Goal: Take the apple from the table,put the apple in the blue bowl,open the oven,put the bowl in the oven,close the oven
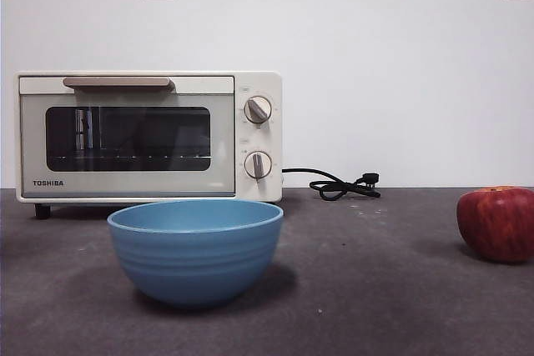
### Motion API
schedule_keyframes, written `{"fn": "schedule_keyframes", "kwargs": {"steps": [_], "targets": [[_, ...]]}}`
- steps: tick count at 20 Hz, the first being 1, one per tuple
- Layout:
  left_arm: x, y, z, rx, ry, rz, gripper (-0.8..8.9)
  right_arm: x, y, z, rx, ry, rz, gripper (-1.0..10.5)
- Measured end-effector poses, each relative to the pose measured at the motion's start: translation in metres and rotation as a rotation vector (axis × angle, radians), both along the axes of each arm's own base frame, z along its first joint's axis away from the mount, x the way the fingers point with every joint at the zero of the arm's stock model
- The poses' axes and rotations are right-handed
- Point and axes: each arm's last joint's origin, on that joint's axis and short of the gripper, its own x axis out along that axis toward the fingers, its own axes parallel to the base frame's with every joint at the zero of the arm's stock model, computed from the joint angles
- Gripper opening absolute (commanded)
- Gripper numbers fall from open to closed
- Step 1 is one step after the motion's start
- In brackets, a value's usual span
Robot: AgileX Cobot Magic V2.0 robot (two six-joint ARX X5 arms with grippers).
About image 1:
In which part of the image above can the glass oven door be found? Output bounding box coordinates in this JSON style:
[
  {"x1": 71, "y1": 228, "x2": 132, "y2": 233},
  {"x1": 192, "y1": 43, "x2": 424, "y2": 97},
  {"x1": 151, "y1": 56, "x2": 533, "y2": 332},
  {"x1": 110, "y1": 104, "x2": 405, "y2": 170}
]
[{"x1": 18, "y1": 75, "x2": 236, "y2": 199}]

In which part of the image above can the blue bowl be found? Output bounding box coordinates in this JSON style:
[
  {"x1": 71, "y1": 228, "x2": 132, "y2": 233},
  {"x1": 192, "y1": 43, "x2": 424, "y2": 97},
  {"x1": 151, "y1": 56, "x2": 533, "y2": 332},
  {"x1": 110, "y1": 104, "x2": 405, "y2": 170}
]
[{"x1": 107, "y1": 199, "x2": 285, "y2": 308}]

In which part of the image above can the red yellow apple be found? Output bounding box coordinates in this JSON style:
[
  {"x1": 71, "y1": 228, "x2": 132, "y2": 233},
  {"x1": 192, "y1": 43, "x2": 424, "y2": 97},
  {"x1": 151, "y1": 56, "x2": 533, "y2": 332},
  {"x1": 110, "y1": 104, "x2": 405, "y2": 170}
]
[{"x1": 456, "y1": 184, "x2": 534, "y2": 265}]

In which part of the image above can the black power cable with plug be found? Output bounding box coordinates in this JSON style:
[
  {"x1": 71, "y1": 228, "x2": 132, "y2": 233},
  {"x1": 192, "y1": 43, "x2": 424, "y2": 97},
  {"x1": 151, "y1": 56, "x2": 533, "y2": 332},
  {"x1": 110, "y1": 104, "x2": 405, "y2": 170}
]
[{"x1": 281, "y1": 167, "x2": 382, "y2": 201}]

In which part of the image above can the cream toaster oven body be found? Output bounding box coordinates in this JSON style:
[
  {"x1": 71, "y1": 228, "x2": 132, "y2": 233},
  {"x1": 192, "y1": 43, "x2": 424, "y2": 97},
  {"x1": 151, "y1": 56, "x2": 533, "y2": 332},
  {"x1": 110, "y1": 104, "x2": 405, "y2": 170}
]
[{"x1": 14, "y1": 71, "x2": 284, "y2": 220}]

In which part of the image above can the beige oven knob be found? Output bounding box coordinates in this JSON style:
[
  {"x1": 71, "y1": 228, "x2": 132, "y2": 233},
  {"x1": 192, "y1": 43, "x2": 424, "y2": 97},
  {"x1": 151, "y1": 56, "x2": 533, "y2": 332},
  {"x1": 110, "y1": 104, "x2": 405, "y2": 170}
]
[
  {"x1": 243, "y1": 150, "x2": 274, "y2": 184},
  {"x1": 243, "y1": 96, "x2": 274, "y2": 125}
]

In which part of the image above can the metal wire oven rack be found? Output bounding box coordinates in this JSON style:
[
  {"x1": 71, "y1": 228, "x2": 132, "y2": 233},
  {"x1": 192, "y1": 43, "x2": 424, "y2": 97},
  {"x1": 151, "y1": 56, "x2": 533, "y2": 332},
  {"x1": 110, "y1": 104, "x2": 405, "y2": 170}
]
[{"x1": 46, "y1": 154, "x2": 212, "y2": 162}]

